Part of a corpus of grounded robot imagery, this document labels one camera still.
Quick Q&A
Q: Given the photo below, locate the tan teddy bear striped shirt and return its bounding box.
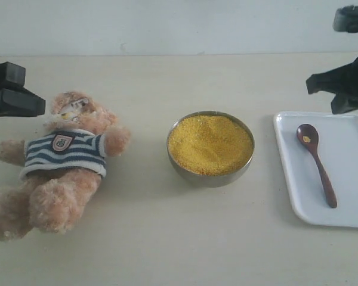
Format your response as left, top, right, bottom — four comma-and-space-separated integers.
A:
0, 91, 131, 241

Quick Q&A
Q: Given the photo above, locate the yellow millet grain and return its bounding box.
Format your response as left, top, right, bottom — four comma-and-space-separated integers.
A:
168, 115, 254, 176

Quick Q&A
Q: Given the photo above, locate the steel bowl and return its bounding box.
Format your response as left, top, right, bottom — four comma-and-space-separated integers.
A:
166, 110, 255, 188

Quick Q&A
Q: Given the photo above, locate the white plastic tray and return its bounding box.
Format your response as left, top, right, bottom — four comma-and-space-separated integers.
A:
273, 111, 358, 228

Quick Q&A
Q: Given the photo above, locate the dark wooden spoon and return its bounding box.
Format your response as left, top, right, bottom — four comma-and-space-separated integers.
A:
296, 123, 338, 209

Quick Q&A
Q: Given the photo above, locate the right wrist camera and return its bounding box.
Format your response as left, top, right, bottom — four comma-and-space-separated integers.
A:
332, 5, 358, 33

